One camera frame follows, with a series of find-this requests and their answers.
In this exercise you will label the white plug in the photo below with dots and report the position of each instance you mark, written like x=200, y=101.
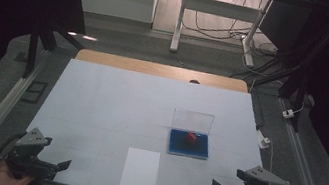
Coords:
x=263, y=141
x=288, y=113

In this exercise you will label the white desk frame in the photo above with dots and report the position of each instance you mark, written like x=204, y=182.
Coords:
x=220, y=8

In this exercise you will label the person's left hand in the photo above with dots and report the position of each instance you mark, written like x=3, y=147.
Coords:
x=7, y=179

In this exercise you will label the small red block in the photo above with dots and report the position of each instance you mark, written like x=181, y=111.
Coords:
x=191, y=136

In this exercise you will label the black metal stand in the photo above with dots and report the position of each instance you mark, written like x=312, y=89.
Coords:
x=31, y=50
x=303, y=78

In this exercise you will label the small white paper sheet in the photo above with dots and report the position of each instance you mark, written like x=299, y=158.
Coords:
x=139, y=174

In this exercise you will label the blue case with clear lid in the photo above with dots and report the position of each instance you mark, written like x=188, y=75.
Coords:
x=178, y=146

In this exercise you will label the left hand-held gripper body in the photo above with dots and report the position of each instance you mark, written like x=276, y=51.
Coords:
x=27, y=158

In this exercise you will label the large white table mat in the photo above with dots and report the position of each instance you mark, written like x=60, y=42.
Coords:
x=110, y=103

